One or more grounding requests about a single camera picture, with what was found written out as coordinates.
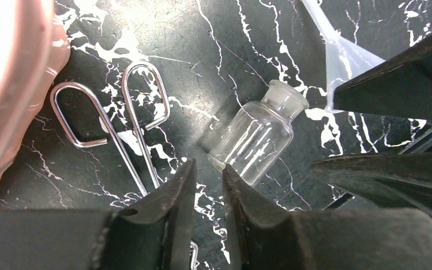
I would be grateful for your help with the metal wire tongs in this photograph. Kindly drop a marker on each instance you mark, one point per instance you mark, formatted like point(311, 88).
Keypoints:
point(87, 178)

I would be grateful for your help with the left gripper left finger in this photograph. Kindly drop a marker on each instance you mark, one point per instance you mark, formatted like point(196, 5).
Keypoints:
point(154, 233)

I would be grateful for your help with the clear plastic funnel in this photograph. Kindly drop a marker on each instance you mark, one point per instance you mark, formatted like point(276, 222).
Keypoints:
point(344, 59)

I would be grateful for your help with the pink plastic bin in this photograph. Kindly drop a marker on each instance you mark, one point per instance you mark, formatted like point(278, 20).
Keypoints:
point(34, 48)

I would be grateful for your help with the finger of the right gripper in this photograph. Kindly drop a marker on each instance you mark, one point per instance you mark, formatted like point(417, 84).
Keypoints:
point(390, 181)
point(401, 86)

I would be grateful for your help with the clear glass bottle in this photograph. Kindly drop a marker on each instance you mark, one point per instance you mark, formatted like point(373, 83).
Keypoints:
point(259, 132)

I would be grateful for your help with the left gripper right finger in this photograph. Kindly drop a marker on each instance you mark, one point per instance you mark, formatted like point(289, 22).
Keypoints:
point(263, 235)

